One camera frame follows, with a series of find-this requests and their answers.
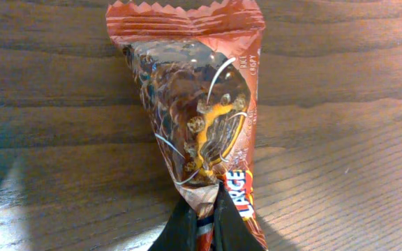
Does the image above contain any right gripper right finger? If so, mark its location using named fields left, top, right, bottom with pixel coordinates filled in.
left=214, top=183, right=265, bottom=251

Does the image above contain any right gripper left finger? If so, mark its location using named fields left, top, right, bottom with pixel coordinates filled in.
left=148, top=197, right=197, bottom=251

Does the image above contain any red Top chocolate bar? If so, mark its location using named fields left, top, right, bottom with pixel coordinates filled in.
left=105, top=0, right=267, bottom=251

